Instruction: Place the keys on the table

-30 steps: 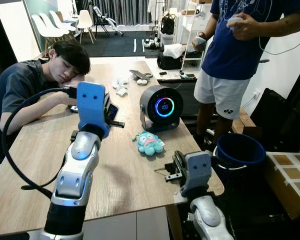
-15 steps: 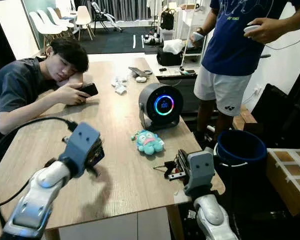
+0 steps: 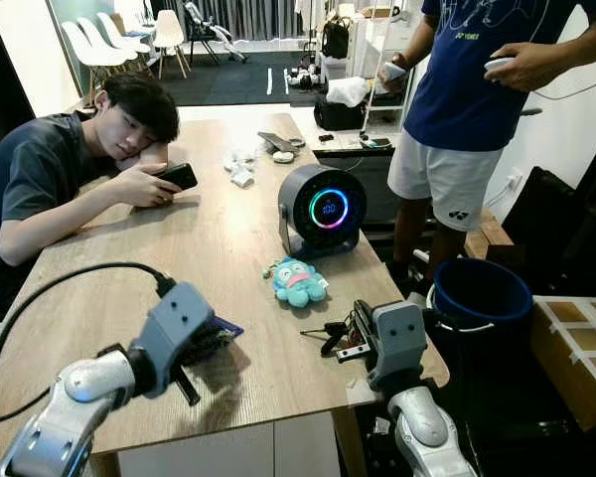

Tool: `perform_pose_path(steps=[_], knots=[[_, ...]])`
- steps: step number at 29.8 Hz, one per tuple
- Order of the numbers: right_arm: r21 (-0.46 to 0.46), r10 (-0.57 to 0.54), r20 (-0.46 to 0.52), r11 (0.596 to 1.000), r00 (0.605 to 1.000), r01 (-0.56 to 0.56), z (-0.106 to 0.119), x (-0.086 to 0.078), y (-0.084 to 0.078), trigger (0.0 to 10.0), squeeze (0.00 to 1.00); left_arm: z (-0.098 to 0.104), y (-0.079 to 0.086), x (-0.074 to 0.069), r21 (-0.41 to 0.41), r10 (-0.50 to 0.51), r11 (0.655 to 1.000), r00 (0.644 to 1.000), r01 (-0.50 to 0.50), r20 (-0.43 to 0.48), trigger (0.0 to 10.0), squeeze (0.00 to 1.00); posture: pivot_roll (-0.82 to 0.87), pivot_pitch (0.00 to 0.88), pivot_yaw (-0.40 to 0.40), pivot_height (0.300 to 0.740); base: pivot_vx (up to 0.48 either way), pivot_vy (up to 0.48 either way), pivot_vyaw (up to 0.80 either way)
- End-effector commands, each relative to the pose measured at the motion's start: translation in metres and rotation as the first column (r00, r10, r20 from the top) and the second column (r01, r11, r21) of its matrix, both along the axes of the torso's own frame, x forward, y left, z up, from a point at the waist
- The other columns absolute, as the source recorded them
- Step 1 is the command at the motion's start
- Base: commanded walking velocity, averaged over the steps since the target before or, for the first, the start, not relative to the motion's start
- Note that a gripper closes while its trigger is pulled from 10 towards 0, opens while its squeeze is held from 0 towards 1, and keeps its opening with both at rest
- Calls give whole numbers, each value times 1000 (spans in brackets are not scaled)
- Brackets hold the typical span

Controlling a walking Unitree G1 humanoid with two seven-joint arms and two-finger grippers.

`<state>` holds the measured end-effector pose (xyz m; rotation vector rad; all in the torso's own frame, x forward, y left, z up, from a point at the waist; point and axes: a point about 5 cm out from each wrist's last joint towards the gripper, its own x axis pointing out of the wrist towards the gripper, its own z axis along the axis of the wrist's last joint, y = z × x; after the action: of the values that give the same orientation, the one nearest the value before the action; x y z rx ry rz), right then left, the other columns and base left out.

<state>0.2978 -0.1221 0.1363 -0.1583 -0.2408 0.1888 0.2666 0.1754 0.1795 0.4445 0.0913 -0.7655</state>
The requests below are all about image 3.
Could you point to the black chair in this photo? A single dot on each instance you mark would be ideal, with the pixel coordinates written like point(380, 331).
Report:
point(554, 229)

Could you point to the dark flat tablet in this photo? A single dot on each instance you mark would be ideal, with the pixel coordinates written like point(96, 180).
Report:
point(278, 141)

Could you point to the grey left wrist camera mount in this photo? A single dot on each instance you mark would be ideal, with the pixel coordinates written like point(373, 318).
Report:
point(174, 323)

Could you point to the dark floor rug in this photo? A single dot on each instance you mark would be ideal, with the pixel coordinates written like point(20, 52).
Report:
point(238, 84)

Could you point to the wooden bench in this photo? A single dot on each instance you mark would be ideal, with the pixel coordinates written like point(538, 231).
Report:
point(492, 238)

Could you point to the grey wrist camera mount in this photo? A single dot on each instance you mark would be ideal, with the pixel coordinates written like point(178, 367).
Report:
point(397, 338)
point(174, 323)

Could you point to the white handheld controller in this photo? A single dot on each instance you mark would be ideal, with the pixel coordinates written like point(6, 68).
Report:
point(499, 65)
point(393, 72)

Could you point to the black basket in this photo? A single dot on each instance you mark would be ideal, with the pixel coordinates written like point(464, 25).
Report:
point(338, 117)

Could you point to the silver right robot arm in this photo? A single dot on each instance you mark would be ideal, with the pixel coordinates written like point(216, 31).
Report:
point(422, 425)

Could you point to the teal plush toy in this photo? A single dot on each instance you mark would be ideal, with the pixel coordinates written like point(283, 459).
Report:
point(298, 283)

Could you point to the black key bunch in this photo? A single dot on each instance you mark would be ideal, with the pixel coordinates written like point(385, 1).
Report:
point(330, 333)

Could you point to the standing person blue shirt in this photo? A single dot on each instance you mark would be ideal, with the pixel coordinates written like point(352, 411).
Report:
point(467, 94)

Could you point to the black smartphone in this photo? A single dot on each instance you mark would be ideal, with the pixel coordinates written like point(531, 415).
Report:
point(182, 176)

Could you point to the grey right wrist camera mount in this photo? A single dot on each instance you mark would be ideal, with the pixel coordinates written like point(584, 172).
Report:
point(397, 338)

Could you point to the wooden rack white grid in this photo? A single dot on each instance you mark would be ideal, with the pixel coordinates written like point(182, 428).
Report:
point(576, 343)

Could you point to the blue bucket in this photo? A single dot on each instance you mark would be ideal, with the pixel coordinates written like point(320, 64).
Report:
point(482, 298)

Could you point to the white cloth bundle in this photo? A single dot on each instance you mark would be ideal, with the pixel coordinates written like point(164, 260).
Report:
point(348, 91)

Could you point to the small white oval object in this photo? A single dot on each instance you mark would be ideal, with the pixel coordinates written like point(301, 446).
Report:
point(283, 156)

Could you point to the white crumpled tissue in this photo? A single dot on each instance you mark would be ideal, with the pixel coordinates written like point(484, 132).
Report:
point(242, 179)
point(240, 159)

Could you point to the black low bench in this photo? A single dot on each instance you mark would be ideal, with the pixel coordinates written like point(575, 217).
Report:
point(353, 144)

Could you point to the black folding frame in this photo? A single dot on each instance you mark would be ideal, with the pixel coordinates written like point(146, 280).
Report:
point(214, 30)

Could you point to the white plastic chair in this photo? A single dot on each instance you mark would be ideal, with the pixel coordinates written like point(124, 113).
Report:
point(167, 30)
point(84, 45)
point(114, 30)

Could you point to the seated person grey shirt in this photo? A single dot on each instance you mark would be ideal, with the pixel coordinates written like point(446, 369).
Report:
point(40, 169)

